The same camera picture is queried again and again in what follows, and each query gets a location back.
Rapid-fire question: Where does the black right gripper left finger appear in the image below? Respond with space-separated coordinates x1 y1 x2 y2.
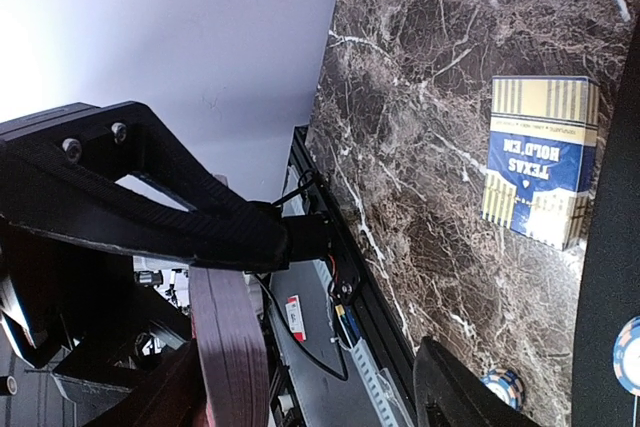
87 339 205 427

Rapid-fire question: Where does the red playing card deck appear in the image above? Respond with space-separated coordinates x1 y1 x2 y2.
189 266 269 426

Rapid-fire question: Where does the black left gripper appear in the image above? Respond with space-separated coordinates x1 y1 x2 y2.
1 101 290 367

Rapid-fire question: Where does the white slotted cable duct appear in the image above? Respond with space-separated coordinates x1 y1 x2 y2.
350 338 399 427

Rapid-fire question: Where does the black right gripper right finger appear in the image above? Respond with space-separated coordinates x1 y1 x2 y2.
413 336 535 427

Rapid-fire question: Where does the round black poker mat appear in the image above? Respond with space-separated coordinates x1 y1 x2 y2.
572 35 639 426

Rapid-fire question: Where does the gold card box base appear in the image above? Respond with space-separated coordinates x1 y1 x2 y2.
481 76 600 250

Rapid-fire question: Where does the blue white chip stack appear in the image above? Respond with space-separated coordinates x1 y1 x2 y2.
481 368 526 411

